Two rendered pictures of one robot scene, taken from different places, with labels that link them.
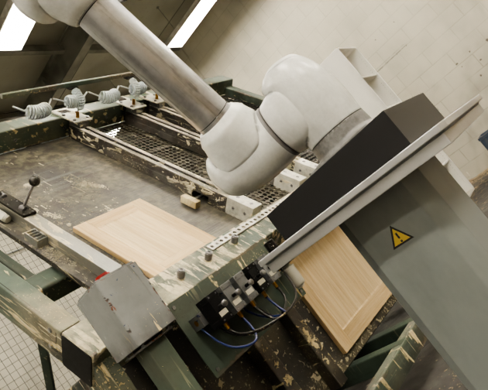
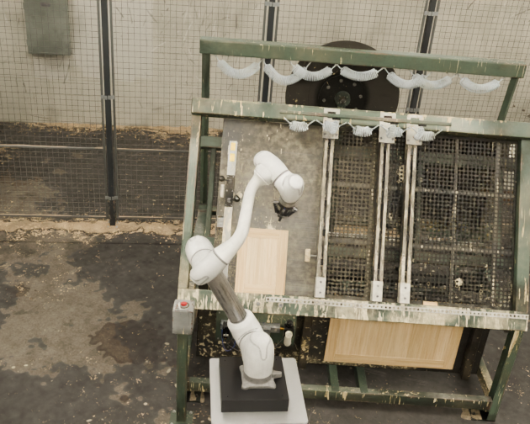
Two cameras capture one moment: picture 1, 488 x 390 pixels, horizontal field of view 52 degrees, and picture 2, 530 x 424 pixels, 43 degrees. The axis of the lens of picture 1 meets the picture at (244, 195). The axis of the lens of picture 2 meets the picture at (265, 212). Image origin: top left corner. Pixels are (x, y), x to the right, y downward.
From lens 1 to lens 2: 350 cm
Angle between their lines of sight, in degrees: 59
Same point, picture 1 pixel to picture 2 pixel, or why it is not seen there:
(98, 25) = not seen: hidden behind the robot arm
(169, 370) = (180, 341)
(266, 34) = not seen: outside the picture
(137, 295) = (183, 321)
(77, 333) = (181, 294)
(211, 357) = (219, 334)
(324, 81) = (252, 363)
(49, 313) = (182, 276)
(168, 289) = not seen: hidden behind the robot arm
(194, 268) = (247, 302)
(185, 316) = (221, 317)
